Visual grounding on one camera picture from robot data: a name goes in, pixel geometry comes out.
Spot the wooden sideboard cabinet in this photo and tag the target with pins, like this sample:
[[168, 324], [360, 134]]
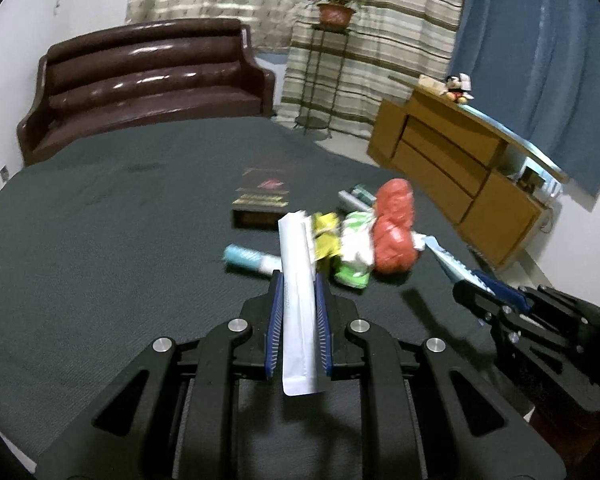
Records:
[[465, 161]]

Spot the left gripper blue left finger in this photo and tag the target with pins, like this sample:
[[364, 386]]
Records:
[[275, 325]]

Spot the green white small carton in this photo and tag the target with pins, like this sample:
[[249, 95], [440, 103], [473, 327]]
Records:
[[357, 198]]

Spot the black metal plant stand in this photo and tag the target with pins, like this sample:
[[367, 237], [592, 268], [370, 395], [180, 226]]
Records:
[[321, 78]]

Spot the blue white striped wrapper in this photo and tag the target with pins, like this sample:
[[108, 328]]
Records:
[[455, 270]]

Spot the light blue white tube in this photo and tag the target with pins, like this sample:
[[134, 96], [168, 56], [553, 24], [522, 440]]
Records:
[[252, 260]]

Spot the beige striped curtain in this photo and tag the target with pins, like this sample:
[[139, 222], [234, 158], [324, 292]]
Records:
[[391, 43]]

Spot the yellow wrapper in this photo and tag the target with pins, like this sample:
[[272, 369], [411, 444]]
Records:
[[326, 235]]

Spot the Mickey Mouse plush toy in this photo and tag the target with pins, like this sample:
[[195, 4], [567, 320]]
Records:
[[457, 88]]

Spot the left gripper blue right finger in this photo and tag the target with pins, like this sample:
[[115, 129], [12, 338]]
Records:
[[324, 334]]

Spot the dark brown book box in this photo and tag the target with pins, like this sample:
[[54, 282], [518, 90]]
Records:
[[262, 198]]

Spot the blue curtain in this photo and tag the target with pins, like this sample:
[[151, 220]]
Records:
[[535, 68]]

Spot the red plastic bag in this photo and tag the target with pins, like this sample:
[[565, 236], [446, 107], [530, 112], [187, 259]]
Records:
[[394, 247]]

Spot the potted plant terracotta pot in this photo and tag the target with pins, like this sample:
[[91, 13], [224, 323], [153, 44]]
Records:
[[335, 14]]

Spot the small items in cabinet shelf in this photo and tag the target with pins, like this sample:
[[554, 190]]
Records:
[[537, 182]]

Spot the white paper packet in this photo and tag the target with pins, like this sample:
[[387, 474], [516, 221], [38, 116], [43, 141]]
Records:
[[303, 354]]

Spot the green white wrapper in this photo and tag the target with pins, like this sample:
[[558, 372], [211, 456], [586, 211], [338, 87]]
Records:
[[356, 256]]

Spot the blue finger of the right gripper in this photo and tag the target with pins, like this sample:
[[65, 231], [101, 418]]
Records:
[[504, 292]]

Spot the dark brown leather sofa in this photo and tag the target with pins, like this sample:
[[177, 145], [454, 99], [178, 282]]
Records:
[[143, 74]]

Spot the beige box on cabinet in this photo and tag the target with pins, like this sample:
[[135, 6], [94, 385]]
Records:
[[432, 85]]

